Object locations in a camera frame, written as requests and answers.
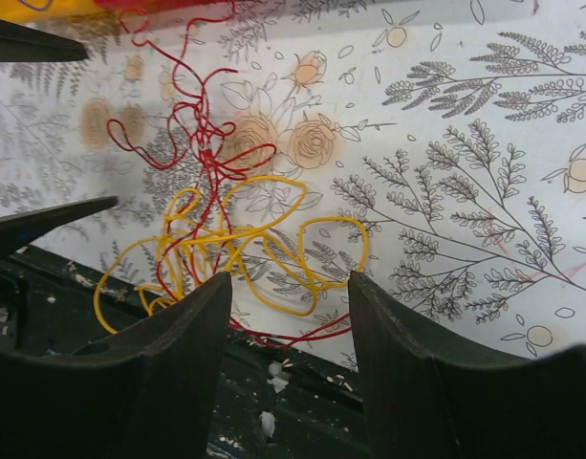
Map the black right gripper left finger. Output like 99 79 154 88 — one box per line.
0 273 232 458

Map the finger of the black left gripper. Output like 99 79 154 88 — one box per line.
0 196 119 260
0 19 88 62

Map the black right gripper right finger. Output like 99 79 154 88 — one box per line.
348 273 586 458

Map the thin red wire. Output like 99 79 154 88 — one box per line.
105 0 354 349

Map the yellow plastic bin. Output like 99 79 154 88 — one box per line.
0 0 103 24

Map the red plastic bin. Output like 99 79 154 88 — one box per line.
94 0 213 12

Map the floral table mat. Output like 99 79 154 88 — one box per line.
0 1 586 369

